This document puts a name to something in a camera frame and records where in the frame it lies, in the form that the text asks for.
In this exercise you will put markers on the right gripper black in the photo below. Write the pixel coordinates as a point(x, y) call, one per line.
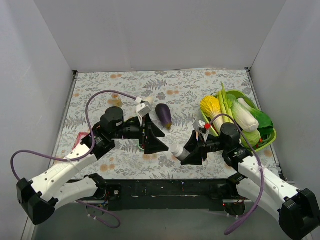
point(201, 146)

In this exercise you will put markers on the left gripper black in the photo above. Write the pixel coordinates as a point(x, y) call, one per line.
point(144, 135)

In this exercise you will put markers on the white vitamin B bottle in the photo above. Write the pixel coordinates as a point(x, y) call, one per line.
point(179, 152)

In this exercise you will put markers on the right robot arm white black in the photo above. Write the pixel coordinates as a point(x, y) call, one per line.
point(297, 211)

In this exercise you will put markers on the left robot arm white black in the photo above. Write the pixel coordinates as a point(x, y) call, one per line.
point(41, 196)

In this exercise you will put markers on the green round pill container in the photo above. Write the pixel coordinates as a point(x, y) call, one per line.
point(141, 148)

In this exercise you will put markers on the purple eggplant toy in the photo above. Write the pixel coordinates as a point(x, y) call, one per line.
point(163, 113)

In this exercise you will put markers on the floral patterned table mat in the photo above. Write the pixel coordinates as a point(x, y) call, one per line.
point(181, 90)

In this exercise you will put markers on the white eggplant toy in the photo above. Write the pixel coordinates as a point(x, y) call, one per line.
point(149, 99)

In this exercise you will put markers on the yellow napa cabbage toy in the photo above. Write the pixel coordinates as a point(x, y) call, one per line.
point(210, 106)

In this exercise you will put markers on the green celery stalk toy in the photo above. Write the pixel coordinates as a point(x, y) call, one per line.
point(226, 101)

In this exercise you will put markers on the round green cabbage toy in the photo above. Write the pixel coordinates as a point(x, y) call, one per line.
point(253, 138)

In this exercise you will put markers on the pink rectangular pill box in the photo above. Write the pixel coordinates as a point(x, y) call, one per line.
point(79, 138)

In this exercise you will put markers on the green plastic basket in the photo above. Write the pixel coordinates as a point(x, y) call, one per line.
point(265, 140)

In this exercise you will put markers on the green leafy vegetable toy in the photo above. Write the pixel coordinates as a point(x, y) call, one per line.
point(265, 124)

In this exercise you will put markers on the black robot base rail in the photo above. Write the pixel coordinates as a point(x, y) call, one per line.
point(169, 194)

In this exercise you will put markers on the aluminium frame rail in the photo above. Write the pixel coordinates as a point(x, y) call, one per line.
point(28, 230)

